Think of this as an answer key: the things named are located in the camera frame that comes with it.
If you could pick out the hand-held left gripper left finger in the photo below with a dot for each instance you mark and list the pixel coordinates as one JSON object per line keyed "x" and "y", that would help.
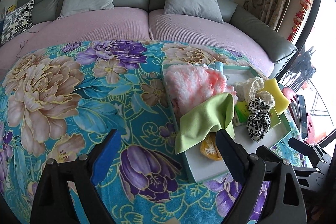
{"x": 105, "y": 158}

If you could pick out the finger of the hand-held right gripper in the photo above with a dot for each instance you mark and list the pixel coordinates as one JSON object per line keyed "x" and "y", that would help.
{"x": 304, "y": 149}
{"x": 270, "y": 153}

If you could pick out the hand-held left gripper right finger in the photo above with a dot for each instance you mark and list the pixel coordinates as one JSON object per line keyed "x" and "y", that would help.
{"x": 231, "y": 158}

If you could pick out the orange packet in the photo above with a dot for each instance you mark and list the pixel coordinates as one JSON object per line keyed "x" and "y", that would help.
{"x": 207, "y": 150}

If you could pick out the teal cardboard tray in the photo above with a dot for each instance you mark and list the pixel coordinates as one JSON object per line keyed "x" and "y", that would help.
{"x": 199, "y": 169}

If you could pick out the black white spotted scrunchie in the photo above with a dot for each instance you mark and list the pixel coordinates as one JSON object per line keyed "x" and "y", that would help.
{"x": 257, "y": 119}

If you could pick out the green cloth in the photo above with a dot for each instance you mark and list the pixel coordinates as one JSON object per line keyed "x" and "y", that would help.
{"x": 204, "y": 119}

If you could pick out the yellow sponge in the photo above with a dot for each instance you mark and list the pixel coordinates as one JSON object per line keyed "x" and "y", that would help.
{"x": 278, "y": 98}

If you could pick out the cream lace cloth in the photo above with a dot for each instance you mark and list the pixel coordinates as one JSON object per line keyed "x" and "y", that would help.
{"x": 249, "y": 87}

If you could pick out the pink fluffy cloth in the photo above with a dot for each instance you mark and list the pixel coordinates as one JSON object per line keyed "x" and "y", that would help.
{"x": 189, "y": 82}

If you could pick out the blue face mask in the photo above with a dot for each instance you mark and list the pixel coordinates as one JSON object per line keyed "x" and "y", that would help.
{"x": 218, "y": 66}

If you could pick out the pink plastic object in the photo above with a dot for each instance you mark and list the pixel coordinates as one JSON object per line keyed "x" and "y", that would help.
{"x": 288, "y": 96}

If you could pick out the floral blue blanket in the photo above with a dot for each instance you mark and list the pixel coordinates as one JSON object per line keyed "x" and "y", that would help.
{"x": 78, "y": 108}

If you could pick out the black metal rack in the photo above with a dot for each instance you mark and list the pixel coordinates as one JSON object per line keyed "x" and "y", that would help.
{"x": 299, "y": 69}

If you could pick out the purple sofa cover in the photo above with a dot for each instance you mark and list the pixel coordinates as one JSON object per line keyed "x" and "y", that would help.
{"x": 105, "y": 24}

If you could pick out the black white patterned pillow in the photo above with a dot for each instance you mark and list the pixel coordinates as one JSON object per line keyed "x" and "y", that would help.
{"x": 18, "y": 20}

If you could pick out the white and yellow packaging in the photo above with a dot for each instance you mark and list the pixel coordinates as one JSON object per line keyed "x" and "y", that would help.
{"x": 9, "y": 10}

